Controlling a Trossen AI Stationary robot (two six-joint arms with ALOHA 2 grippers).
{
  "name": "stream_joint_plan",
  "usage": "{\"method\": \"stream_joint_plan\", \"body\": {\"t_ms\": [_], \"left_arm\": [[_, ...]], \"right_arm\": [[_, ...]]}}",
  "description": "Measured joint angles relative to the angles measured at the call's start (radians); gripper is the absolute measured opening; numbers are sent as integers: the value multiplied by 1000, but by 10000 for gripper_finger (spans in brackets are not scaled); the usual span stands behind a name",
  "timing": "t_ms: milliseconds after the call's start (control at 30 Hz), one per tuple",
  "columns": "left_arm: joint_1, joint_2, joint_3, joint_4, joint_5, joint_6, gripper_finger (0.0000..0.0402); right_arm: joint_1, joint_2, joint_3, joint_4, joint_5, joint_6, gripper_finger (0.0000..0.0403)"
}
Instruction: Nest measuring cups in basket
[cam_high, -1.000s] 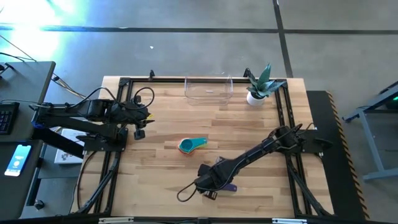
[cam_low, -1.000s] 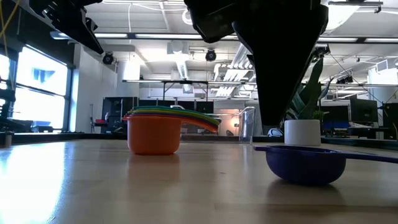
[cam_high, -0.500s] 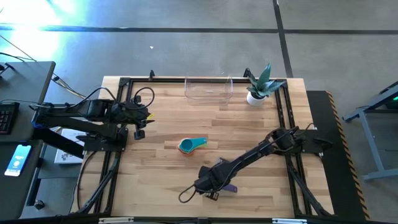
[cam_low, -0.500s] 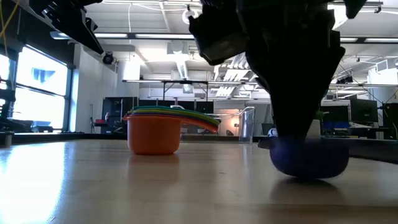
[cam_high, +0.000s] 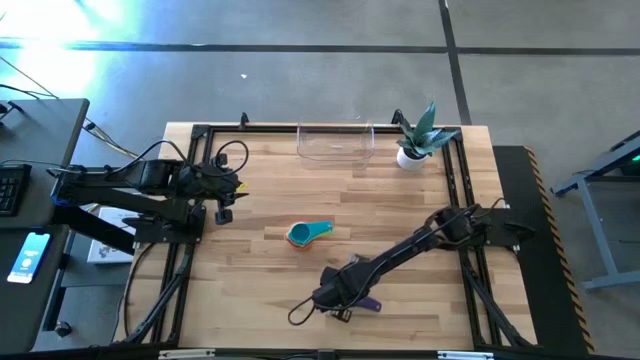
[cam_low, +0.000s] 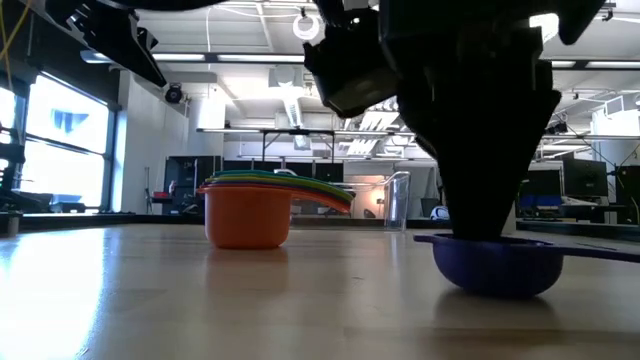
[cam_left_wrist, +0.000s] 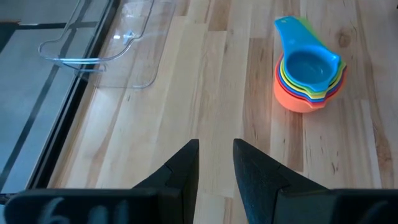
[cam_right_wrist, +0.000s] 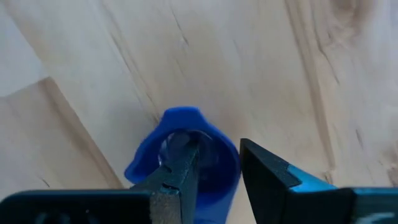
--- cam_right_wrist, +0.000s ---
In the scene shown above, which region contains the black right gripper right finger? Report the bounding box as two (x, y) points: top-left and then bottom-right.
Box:
(239, 138), (398, 224)

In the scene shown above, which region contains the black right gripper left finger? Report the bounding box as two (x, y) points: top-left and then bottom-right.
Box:
(0, 130), (200, 224)

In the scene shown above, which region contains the blue measuring cup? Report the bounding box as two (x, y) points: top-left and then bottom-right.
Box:
(124, 106), (243, 224)

